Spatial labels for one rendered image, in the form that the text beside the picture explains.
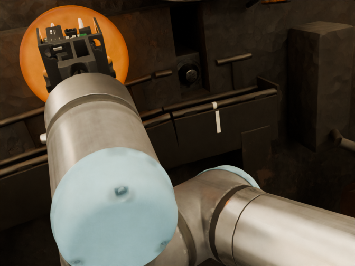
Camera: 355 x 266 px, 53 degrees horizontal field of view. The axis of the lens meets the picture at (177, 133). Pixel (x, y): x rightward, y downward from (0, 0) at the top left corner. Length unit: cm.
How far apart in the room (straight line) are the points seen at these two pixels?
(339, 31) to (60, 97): 51
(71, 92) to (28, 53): 23
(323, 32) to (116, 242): 52
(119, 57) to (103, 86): 23
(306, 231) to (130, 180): 16
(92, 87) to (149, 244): 15
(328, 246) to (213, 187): 15
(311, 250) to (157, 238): 12
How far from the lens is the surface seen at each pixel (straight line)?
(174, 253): 38
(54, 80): 44
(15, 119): 66
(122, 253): 28
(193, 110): 60
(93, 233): 26
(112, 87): 34
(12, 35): 64
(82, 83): 34
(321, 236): 32
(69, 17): 56
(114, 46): 56
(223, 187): 40
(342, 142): 72
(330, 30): 69
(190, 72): 70
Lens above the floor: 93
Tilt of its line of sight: 24 degrees down
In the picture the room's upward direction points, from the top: 8 degrees counter-clockwise
